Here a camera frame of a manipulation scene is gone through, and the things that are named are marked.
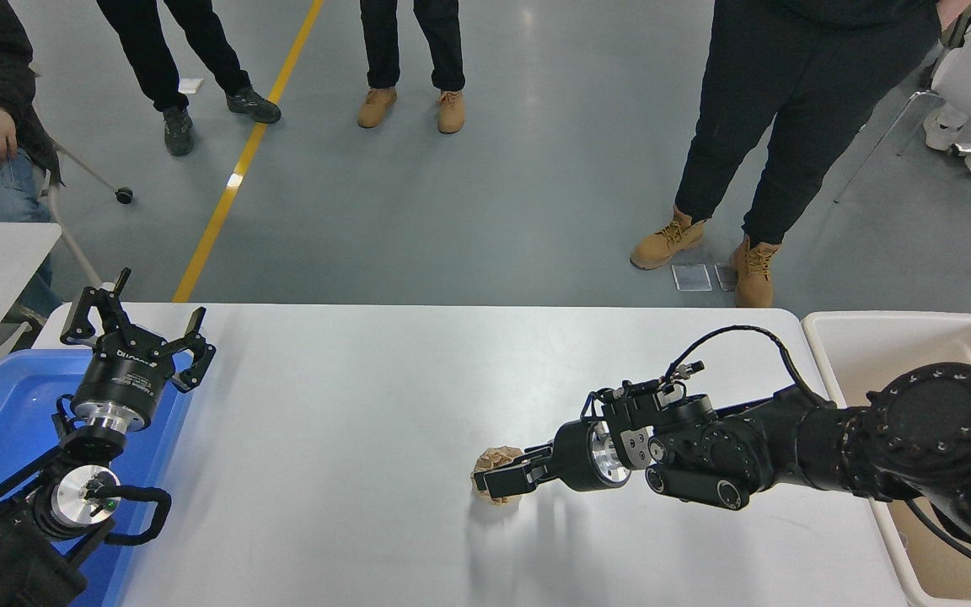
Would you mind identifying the white wheeled chair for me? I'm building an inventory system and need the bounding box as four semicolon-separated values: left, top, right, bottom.
26;63;136;292

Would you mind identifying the large pale plastic bin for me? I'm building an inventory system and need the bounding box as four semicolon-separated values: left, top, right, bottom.
802;310;971;607

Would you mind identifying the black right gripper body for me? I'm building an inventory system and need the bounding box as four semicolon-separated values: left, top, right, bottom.
550;418;613;493

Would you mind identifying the blue plastic tray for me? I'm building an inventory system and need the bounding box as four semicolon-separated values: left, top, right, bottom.
0;348;196;607

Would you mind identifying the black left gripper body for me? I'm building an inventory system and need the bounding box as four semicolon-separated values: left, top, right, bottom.
72;336;178;417

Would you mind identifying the tan paper ball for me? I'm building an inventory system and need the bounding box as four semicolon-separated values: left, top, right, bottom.
470;446;527;508

